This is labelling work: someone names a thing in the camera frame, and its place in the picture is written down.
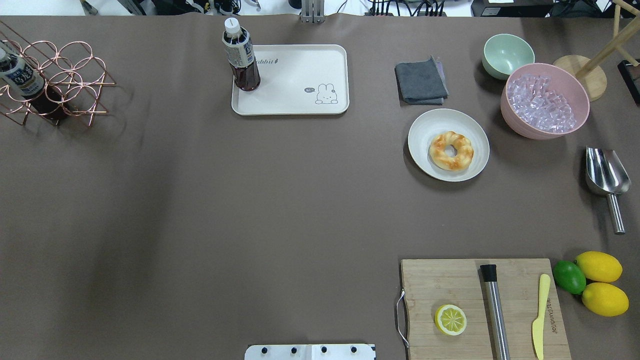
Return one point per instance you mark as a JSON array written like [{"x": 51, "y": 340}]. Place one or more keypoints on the twisted glazed donut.
[{"x": 451, "y": 151}]

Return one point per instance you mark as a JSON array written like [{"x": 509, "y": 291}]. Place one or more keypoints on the white rabbit tray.
[{"x": 296, "y": 80}]

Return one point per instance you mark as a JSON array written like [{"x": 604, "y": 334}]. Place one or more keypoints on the tea bottle on tray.
[{"x": 240, "y": 55}]

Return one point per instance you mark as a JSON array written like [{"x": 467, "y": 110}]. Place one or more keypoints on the white plate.
[{"x": 436, "y": 121}]

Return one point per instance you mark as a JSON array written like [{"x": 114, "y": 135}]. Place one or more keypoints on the grey folded cloth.
[{"x": 422, "y": 83}]

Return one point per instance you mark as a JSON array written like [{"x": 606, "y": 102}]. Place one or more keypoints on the wooden cutting board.
[{"x": 430, "y": 283}]

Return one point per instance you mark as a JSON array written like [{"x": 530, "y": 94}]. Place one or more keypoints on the lemon half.
[{"x": 450, "y": 319}]

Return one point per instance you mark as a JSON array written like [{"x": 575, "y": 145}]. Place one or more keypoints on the steel muddler black tip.
[{"x": 489, "y": 274}]

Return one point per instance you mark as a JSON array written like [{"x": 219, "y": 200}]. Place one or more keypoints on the green bowl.
[{"x": 504, "y": 53}]

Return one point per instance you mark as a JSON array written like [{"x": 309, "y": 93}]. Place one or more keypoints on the clear ice cubes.
[{"x": 539, "y": 106}]

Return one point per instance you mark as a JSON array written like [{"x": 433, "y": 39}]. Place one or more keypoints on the pink bowl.
[{"x": 560, "y": 81}]

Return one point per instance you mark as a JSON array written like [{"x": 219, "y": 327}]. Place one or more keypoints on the yellow plastic knife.
[{"x": 538, "y": 324}]

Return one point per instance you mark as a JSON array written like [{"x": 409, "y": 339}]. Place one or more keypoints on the green lime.
[{"x": 569, "y": 277}]

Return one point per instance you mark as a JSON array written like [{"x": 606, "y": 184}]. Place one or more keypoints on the metal ice scoop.
[{"x": 607, "y": 177}]

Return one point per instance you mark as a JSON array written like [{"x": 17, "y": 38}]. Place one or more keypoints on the upper yellow lemon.
[{"x": 599, "y": 266}]

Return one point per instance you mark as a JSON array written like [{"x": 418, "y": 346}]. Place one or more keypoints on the yellow lemon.
[
  {"x": 599, "y": 266},
  {"x": 605, "y": 299}
]

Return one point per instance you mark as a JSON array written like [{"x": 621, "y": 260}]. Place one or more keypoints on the wooden stand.
[{"x": 588, "y": 71}]

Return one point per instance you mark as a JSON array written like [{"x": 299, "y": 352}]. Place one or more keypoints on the tea bottle in rack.
[{"x": 31, "y": 86}]

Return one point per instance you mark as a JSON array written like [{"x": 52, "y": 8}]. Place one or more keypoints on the lower yellow lemon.
[{"x": 605, "y": 299}]

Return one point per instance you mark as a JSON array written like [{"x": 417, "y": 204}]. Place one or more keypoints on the dark object at right edge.
[{"x": 631, "y": 76}]

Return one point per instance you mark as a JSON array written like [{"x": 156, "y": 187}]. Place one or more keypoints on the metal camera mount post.
[{"x": 312, "y": 11}]

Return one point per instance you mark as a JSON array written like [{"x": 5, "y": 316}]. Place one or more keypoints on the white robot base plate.
[{"x": 331, "y": 351}]

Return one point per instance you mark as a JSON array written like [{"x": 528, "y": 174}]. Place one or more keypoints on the copper wire bottle rack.
[{"x": 71, "y": 69}]

